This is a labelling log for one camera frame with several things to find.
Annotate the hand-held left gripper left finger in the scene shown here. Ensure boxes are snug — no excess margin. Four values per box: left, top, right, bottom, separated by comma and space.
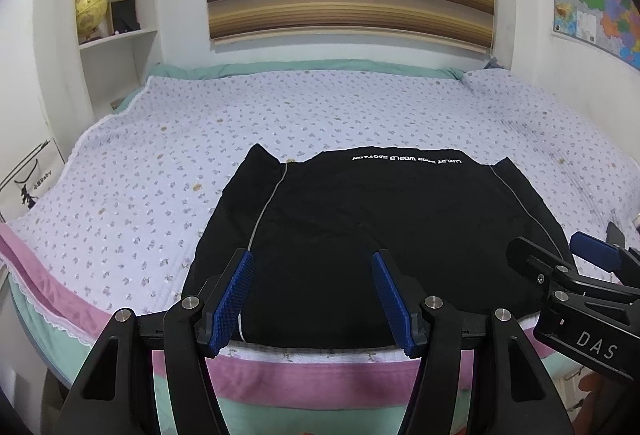
59, 249, 256, 435

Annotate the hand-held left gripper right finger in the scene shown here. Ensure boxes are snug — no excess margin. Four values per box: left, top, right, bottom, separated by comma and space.
371, 249, 571, 435

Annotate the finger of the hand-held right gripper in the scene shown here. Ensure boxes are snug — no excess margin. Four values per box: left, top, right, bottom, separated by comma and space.
506, 237, 583, 303
570, 222, 640, 286

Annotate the black hooded jacket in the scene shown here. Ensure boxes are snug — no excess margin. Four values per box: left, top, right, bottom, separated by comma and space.
181, 143, 573, 347

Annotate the pink bed sheet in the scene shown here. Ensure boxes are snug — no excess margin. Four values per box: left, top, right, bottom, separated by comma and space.
0, 222, 551, 403

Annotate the white floral quilt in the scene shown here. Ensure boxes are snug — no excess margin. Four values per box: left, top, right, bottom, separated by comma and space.
5, 67, 640, 361

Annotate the white printed bag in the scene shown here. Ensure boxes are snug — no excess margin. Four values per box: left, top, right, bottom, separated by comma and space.
0, 139, 66, 223

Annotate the bed with floral quilt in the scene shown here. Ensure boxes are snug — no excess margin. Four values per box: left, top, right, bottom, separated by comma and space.
0, 59, 601, 435

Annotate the white bookshelf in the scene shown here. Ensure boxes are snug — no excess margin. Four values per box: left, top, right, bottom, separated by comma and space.
75, 0, 163, 116

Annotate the small black box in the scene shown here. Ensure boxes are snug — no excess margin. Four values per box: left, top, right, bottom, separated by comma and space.
110, 0, 140, 34

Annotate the yellow globe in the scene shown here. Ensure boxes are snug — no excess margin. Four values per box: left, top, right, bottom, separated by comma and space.
75, 0, 110, 40

